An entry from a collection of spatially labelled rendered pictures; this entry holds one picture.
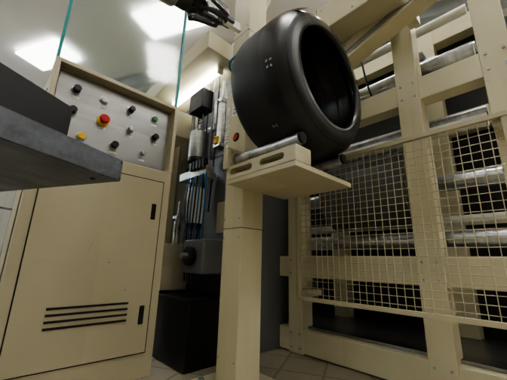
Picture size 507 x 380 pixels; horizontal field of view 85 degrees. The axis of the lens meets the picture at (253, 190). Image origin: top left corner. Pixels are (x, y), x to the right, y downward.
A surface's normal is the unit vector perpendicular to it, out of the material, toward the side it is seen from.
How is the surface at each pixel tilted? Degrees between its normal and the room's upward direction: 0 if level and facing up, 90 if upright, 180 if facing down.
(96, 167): 90
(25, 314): 90
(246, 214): 90
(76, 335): 90
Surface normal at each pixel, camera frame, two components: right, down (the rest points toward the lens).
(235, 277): -0.72, -0.19
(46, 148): 0.94, -0.06
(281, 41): -0.07, -0.27
